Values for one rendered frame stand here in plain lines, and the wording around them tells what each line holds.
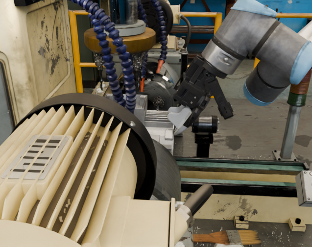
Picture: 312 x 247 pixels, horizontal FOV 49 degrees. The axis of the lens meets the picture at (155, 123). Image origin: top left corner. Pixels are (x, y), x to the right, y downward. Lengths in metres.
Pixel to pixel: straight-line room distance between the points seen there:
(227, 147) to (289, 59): 0.72
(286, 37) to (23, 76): 0.57
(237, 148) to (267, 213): 0.43
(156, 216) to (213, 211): 0.76
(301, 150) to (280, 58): 0.78
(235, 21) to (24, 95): 0.49
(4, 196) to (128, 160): 0.15
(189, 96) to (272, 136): 0.79
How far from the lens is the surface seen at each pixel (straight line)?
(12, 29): 0.78
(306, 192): 0.81
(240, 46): 0.80
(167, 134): 0.90
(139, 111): 0.90
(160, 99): 1.14
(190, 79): 0.84
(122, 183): 0.35
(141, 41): 0.83
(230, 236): 1.02
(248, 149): 1.44
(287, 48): 0.78
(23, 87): 0.81
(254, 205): 1.05
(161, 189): 0.63
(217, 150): 1.41
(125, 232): 0.29
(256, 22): 0.79
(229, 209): 1.05
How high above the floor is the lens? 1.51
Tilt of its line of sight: 27 degrees down
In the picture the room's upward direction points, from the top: straight up
